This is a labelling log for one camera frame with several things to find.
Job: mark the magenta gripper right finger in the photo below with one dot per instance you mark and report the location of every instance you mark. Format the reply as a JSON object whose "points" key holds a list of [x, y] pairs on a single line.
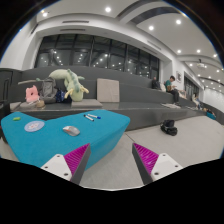
{"points": [[153, 166]]}

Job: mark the seated person green shirt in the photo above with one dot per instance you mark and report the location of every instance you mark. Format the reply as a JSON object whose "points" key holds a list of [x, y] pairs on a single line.
{"points": [[170, 88]]}

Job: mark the flat grey seat cushion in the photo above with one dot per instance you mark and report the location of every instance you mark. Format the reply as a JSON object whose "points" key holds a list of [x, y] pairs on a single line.
{"points": [[87, 103]]}

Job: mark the seated person dark clothes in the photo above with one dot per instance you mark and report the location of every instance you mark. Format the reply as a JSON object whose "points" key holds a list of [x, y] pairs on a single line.
{"points": [[155, 84]]}

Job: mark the grey backpack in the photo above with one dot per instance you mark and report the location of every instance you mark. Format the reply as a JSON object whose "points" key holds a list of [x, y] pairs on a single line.
{"points": [[48, 90]]}

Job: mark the round white sticker pad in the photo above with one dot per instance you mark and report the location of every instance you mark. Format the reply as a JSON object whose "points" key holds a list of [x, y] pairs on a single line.
{"points": [[34, 126]]}

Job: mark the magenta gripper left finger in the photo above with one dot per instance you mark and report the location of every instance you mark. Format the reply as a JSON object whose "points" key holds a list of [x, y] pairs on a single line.
{"points": [[70, 166]]}

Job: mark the small green eraser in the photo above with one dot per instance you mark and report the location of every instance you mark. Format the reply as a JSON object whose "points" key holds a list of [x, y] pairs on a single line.
{"points": [[16, 118]]}

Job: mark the grey square cushion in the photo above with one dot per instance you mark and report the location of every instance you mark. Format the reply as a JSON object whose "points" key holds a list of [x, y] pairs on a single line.
{"points": [[108, 90]]}

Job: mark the blue marker pen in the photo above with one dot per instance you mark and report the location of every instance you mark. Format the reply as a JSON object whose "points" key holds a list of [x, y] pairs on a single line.
{"points": [[94, 116]]}

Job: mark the pink plush toy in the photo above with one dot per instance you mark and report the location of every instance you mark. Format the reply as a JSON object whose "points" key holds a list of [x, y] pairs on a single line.
{"points": [[32, 94]]}

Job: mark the black bag on floor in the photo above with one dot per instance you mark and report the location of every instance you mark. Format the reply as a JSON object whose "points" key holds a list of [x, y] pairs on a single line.
{"points": [[167, 126]]}

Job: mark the black marker pen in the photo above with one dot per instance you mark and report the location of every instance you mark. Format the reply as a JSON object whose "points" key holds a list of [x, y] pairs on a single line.
{"points": [[86, 116]]}

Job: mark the green dinosaur plush toy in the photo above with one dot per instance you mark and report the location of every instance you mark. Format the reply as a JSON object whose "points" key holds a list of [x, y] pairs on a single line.
{"points": [[74, 88]]}

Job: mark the teal foam table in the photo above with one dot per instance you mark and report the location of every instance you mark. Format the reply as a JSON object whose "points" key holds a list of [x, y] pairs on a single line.
{"points": [[36, 148]]}

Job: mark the grey computer mouse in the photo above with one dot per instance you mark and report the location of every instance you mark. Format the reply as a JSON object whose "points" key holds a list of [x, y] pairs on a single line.
{"points": [[71, 130]]}

